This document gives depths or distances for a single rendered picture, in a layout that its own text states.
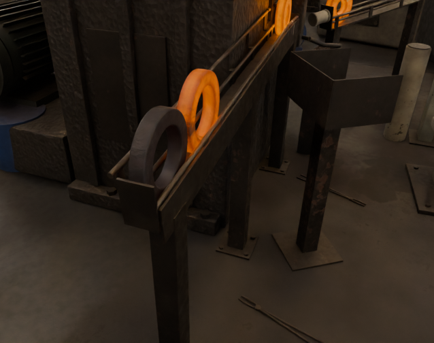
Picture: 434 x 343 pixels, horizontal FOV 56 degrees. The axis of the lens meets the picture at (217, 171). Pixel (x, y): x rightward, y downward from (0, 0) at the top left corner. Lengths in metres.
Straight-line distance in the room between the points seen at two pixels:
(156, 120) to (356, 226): 1.21
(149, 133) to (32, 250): 1.06
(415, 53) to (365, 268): 1.19
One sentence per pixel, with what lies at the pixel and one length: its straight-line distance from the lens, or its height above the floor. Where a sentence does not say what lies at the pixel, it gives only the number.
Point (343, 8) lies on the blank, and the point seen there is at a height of 0.70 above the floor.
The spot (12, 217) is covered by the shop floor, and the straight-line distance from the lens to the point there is 1.88.
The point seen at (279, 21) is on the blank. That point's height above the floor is 0.73.
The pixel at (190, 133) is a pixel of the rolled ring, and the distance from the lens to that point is 0.85.
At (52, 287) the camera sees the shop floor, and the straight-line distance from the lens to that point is 1.52.
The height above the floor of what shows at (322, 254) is 0.01.
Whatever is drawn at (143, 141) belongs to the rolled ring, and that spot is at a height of 0.74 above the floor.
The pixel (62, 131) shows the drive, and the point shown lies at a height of 0.25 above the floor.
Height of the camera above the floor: 1.06
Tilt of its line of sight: 32 degrees down
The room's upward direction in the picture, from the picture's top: 1 degrees clockwise
